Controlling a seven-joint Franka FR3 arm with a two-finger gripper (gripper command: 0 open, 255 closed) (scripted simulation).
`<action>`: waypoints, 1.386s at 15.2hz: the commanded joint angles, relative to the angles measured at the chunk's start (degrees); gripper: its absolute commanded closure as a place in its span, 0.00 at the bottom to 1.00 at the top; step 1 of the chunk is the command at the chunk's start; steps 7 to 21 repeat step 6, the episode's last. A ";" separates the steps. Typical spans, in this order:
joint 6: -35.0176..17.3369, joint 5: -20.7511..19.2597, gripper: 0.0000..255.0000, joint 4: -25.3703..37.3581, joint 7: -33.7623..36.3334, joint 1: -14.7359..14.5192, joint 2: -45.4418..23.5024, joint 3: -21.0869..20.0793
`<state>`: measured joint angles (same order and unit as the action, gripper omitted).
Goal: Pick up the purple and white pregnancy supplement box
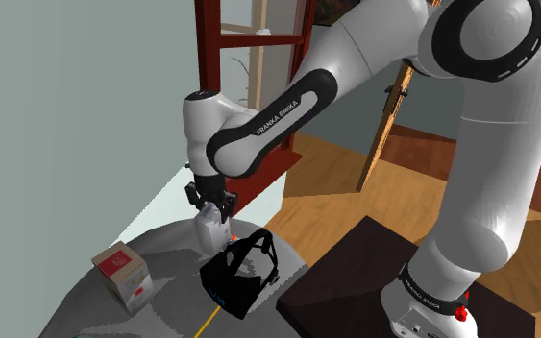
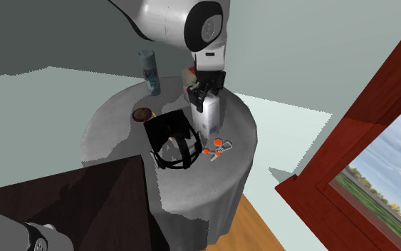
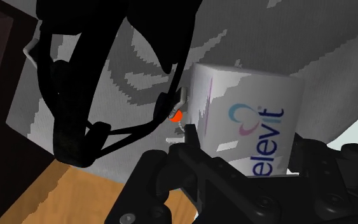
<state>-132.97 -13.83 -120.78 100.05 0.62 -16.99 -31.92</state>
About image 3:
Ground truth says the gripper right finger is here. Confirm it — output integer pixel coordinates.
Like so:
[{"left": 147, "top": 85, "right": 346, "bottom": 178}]
[{"left": 288, "top": 132, "right": 358, "bottom": 224}]

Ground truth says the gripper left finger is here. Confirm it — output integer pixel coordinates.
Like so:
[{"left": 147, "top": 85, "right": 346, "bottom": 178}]
[{"left": 104, "top": 123, "right": 279, "bottom": 224}]

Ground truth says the white box with blue lettering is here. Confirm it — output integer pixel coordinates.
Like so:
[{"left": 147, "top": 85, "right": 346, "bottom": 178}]
[{"left": 186, "top": 62, "right": 305, "bottom": 178}]

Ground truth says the white grey bed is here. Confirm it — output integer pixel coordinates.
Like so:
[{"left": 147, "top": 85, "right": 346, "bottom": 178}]
[{"left": 4, "top": 0, "right": 358, "bottom": 185}]

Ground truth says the black object with thin straps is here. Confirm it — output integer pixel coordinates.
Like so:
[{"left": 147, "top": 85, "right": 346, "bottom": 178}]
[{"left": 23, "top": 0, "right": 204, "bottom": 169}]

